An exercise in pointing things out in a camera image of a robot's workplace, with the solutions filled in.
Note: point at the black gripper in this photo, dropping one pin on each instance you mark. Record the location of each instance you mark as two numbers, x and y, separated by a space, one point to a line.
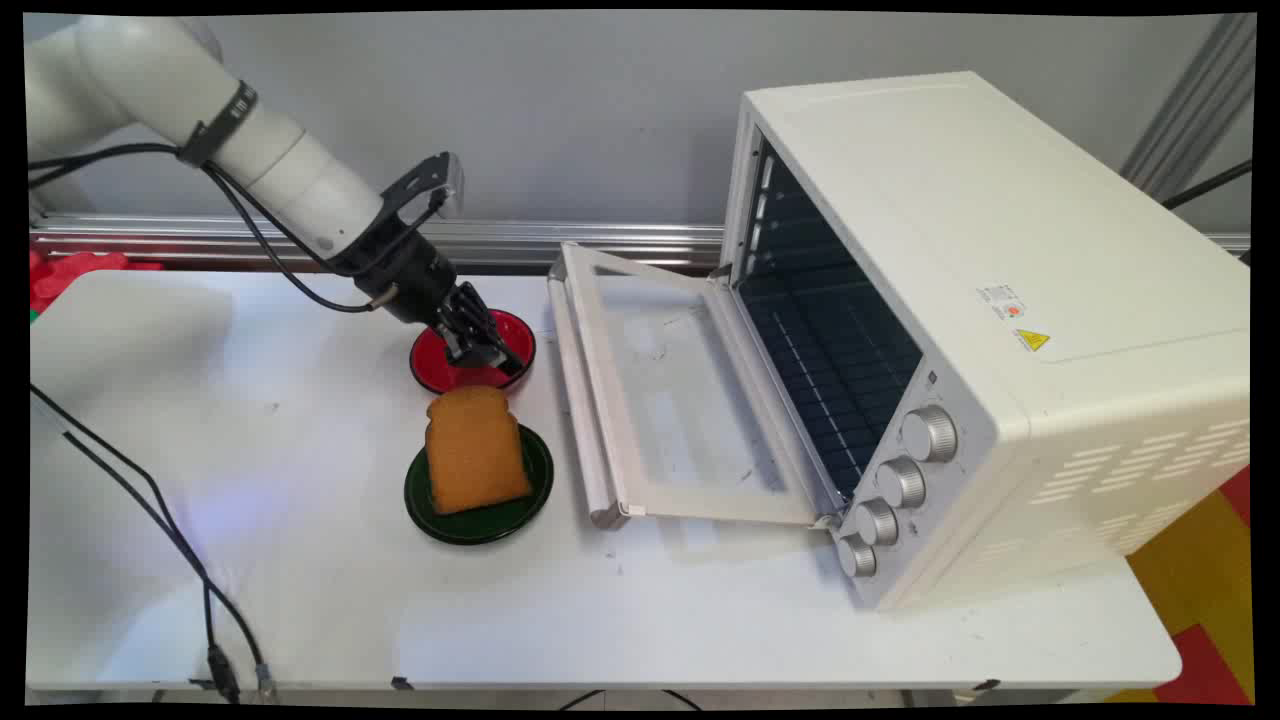
405 272

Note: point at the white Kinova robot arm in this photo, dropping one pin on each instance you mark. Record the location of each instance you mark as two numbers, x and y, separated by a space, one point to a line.
150 90

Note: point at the red round plate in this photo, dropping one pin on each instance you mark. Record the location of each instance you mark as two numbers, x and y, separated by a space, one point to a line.
430 365

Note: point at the toast bread slice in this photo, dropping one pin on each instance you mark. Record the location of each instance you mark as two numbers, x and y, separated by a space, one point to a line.
475 450

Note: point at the dark green round plate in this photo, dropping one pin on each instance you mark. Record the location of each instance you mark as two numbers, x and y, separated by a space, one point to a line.
520 495

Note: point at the white oven door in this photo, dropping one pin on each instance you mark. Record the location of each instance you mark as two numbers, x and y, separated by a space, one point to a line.
660 390

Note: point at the red cloth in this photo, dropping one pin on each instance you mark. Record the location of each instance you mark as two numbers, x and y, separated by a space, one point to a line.
70 275

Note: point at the silver oven knob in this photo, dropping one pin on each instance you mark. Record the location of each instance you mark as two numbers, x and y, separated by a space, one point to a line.
857 556
930 433
903 482
877 522

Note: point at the white toaster oven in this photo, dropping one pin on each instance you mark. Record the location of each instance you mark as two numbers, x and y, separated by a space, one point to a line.
1000 300

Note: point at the aluminium rail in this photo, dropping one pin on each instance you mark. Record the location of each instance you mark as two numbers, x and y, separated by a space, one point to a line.
560 240

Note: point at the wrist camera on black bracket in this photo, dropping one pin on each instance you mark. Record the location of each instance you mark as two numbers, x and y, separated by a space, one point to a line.
432 186

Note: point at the aluminium frame post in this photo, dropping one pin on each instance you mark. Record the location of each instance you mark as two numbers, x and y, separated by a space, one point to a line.
1190 110

